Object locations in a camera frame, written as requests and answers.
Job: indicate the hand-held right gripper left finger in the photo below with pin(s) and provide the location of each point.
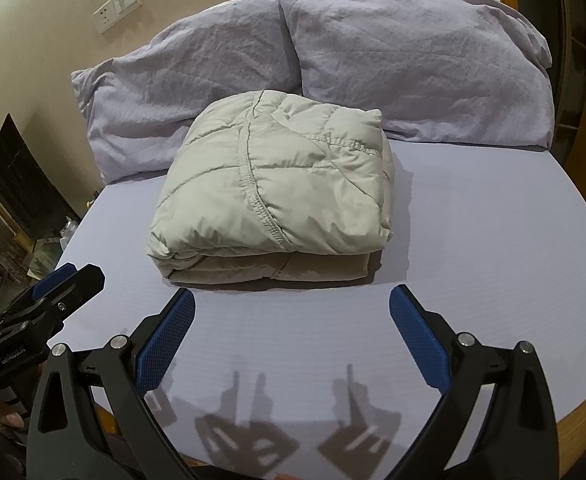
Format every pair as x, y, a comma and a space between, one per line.
168, 337

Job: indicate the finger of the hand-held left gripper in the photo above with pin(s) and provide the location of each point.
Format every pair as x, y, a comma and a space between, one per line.
55, 280
80, 285

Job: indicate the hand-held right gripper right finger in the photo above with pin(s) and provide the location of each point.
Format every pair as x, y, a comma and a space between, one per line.
415, 335

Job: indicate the light grey puffer jacket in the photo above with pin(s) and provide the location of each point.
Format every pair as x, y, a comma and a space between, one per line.
273, 185

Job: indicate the person's left hand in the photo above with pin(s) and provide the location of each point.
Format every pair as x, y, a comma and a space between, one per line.
8, 417

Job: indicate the low side table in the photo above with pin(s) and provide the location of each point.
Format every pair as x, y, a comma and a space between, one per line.
48, 255

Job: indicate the bed with lavender sheet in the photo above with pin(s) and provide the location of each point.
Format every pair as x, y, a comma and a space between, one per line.
473, 240

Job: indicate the lavender pillow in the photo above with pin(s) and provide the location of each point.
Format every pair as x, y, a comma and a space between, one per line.
423, 55
173, 85

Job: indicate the white wall socket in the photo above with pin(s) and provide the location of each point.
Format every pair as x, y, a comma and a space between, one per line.
105, 18

